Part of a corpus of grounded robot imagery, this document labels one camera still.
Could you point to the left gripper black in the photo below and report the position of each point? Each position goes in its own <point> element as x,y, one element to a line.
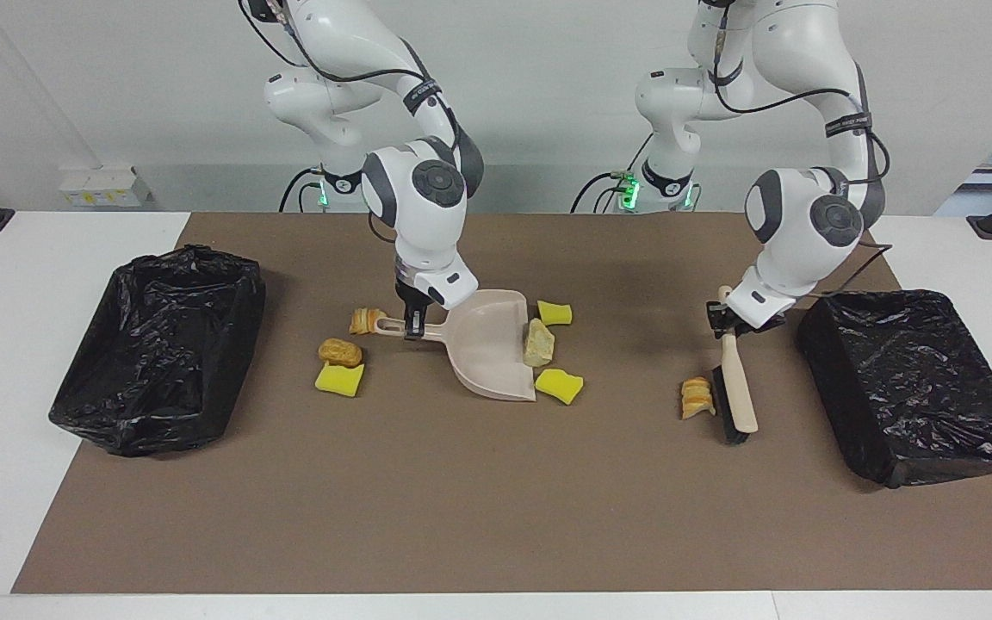
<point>750,329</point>

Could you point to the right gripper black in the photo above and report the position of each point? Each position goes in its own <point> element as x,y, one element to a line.
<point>414,306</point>

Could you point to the beige hand brush black bristles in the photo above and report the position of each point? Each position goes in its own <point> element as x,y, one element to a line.
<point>737,387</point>

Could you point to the beige plastic dustpan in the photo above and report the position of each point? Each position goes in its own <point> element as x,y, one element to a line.
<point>487,353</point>

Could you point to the elongated striped croissant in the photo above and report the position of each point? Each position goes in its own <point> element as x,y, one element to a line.
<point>697,398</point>

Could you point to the pale bread chunk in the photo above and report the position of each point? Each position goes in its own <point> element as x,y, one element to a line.
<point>538,343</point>

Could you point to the small yellow sponge wedge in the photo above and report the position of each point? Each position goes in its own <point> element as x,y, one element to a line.
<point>554,313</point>

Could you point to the notched yellow sponge piece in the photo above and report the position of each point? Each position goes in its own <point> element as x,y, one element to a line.
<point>559,386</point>

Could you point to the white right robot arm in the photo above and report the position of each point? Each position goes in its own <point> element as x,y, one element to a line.
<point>414,232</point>

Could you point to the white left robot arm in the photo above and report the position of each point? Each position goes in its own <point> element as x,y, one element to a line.
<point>793,250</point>

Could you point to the black bag lined bin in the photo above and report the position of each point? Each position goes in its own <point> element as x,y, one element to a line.
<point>909,387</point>
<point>160,344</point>

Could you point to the round striped croissant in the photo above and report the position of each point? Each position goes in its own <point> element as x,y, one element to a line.
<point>361,322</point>

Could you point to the brown bread bun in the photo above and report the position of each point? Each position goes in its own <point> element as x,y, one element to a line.
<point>340,351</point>

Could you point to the rectangular yellow sponge piece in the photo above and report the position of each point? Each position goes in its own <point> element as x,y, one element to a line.
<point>340,380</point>

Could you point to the large brown paper mat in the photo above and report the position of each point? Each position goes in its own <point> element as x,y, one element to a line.
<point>496,517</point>

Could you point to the white wall socket box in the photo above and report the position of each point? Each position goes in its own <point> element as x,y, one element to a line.
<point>104,187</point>

